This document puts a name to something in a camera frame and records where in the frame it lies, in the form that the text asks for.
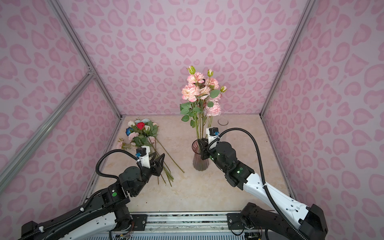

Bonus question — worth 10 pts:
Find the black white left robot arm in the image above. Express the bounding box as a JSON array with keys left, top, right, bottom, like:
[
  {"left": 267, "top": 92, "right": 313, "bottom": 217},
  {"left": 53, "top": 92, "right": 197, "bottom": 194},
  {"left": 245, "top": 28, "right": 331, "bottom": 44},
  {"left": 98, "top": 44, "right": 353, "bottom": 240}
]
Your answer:
[{"left": 21, "top": 148, "right": 165, "bottom": 240}]

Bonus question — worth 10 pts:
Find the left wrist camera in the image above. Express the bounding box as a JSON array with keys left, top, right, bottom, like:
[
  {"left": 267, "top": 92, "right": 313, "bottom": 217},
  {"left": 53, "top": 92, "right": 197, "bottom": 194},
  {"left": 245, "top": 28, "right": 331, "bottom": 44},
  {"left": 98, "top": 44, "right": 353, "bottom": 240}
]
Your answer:
[{"left": 136, "top": 146, "right": 151, "bottom": 169}]

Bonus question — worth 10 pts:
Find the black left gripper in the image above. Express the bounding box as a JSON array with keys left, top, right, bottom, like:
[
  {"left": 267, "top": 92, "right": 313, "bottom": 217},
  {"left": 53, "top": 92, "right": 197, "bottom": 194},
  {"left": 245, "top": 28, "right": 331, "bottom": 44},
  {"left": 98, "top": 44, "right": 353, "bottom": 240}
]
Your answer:
[{"left": 132, "top": 151, "right": 165, "bottom": 197}]

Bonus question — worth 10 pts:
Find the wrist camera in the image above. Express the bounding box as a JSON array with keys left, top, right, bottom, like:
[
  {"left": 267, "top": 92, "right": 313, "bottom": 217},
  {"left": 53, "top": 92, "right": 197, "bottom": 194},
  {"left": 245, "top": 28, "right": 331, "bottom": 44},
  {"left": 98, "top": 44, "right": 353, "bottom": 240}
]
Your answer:
[
  {"left": 206, "top": 127, "right": 220, "bottom": 149},
  {"left": 136, "top": 146, "right": 151, "bottom": 169}
]

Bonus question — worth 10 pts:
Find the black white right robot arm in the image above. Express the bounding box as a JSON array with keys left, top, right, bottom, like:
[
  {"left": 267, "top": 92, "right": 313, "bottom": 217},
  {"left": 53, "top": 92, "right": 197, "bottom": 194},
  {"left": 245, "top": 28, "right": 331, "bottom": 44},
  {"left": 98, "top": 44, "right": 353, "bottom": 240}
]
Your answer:
[{"left": 197, "top": 139, "right": 328, "bottom": 240}]

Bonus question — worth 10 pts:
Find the aluminium frame left diagonal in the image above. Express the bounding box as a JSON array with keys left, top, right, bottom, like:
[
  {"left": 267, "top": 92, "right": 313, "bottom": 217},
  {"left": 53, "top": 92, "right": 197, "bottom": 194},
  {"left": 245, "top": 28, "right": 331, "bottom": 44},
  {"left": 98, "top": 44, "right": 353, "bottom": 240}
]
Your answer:
[{"left": 1, "top": 71, "right": 94, "bottom": 193}]

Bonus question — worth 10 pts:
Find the aluminium frame right post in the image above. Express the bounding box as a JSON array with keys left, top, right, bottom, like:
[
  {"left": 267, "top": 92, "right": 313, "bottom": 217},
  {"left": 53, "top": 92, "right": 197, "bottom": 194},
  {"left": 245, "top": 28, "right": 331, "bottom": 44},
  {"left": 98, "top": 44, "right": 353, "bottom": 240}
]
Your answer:
[{"left": 260, "top": 0, "right": 319, "bottom": 119}]

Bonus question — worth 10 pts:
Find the clear frosted glass vase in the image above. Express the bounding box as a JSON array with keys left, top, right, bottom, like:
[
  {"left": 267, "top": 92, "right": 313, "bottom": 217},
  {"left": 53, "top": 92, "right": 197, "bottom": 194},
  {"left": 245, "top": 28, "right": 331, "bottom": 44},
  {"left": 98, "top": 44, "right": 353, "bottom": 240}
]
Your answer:
[{"left": 218, "top": 118, "right": 229, "bottom": 131}]

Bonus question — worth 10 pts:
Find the red rose in bunch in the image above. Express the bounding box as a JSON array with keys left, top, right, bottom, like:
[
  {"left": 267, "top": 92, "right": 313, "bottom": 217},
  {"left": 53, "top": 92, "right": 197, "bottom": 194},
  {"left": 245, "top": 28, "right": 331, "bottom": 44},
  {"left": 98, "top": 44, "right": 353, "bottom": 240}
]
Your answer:
[{"left": 137, "top": 122, "right": 146, "bottom": 130}]

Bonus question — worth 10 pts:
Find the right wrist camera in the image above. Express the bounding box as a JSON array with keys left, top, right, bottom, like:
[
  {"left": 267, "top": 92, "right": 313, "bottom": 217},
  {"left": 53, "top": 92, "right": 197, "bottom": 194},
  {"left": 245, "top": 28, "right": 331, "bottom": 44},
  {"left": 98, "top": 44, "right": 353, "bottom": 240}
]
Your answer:
[{"left": 206, "top": 127, "right": 220, "bottom": 149}]

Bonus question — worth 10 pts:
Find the aluminium frame post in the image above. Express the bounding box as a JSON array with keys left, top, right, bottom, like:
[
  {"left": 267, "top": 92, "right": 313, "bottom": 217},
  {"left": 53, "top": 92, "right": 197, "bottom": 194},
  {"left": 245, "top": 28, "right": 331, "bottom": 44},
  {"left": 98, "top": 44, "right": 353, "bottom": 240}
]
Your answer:
[
  {"left": 260, "top": 0, "right": 319, "bottom": 119},
  {"left": 47, "top": 0, "right": 123, "bottom": 120}
]

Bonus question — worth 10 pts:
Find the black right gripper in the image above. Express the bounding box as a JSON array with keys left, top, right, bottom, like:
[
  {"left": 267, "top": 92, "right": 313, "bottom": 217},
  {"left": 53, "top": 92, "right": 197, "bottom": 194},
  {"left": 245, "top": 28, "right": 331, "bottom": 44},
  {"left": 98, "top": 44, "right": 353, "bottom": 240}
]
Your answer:
[{"left": 196, "top": 137, "right": 230, "bottom": 173}]

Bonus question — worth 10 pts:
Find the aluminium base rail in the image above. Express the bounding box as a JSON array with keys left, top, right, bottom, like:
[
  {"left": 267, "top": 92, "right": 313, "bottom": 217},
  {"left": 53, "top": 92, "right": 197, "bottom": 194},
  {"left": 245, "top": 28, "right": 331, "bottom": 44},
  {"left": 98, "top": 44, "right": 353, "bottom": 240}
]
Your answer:
[{"left": 86, "top": 211, "right": 313, "bottom": 240}]

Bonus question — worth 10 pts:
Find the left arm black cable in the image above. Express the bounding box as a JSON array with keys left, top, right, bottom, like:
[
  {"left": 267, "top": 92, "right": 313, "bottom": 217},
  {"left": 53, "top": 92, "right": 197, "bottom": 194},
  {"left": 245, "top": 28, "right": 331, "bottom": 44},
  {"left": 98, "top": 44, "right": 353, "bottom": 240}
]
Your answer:
[{"left": 95, "top": 149, "right": 139, "bottom": 182}]

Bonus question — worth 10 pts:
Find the pink rosebud spray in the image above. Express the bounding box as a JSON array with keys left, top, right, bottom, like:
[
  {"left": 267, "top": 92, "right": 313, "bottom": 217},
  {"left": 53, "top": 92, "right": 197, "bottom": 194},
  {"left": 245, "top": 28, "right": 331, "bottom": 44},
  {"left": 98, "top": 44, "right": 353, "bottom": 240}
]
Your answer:
[{"left": 196, "top": 70, "right": 220, "bottom": 139}]

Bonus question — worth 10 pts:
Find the pale pink carnation spray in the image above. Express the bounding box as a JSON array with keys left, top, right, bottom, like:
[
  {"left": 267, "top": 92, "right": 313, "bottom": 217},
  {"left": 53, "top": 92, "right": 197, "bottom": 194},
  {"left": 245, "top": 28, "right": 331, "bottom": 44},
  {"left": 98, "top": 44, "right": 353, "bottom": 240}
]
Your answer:
[{"left": 116, "top": 132, "right": 156, "bottom": 151}]

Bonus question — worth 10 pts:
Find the aluminium frame left post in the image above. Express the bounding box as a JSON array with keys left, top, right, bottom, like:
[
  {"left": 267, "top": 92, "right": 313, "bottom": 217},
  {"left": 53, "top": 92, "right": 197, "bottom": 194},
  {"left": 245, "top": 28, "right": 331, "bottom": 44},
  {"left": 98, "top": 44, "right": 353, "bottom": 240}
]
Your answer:
[{"left": 47, "top": 0, "right": 123, "bottom": 120}]

